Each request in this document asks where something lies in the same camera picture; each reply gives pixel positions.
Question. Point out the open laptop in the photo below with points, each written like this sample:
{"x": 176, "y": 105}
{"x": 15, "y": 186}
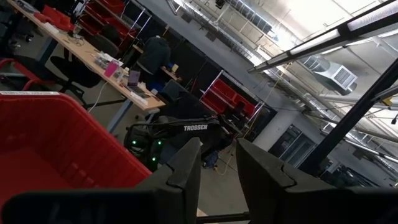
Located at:
{"x": 134, "y": 81}

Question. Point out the pink box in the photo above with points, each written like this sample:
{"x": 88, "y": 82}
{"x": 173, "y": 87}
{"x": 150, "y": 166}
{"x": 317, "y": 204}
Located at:
{"x": 111, "y": 69}

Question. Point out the red tube frame chair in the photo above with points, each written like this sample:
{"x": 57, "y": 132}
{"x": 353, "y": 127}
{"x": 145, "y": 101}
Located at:
{"x": 21, "y": 70}

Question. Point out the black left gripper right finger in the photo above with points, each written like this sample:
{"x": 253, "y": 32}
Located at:
{"x": 264, "y": 186}

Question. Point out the person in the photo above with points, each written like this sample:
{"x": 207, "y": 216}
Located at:
{"x": 155, "y": 54}

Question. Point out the large red plastic bin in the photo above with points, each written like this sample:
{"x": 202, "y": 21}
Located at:
{"x": 46, "y": 146}

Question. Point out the black frame rail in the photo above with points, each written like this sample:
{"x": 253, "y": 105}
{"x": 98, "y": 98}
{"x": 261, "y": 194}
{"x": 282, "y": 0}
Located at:
{"x": 224, "y": 217}

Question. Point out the black rig frame post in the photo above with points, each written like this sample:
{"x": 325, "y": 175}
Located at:
{"x": 348, "y": 121}

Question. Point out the red bins on desk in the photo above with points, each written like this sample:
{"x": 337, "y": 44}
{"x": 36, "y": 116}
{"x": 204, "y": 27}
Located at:
{"x": 56, "y": 17}

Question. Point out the long wooden desk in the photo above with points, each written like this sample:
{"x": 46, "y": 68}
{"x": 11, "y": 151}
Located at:
{"x": 87, "y": 56}

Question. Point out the overhead LED light bar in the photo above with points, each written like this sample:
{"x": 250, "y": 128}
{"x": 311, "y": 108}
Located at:
{"x": 314, "y": 42}

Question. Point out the black office chair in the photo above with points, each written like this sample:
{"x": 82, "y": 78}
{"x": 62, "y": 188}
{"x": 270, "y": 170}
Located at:
{"x": 81, "y": 73}
{"x": 183, "y": 102}

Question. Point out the metal rack with red bins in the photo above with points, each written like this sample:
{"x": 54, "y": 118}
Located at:
{"x": 115, "y": 12}
{"x": 227, "y": 96}

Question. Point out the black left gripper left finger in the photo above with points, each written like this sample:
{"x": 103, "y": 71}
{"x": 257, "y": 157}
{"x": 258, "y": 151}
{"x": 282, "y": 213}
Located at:
{"x": 183, "y": 180}

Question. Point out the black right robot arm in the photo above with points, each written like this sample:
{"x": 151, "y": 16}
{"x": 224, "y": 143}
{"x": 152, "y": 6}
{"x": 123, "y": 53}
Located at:
{"x": 186, "y": 129}

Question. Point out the grey ceiling ventilation unit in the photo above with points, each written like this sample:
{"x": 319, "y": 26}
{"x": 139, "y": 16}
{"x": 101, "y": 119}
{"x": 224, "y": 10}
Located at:
{"x": 337, "y": 76}

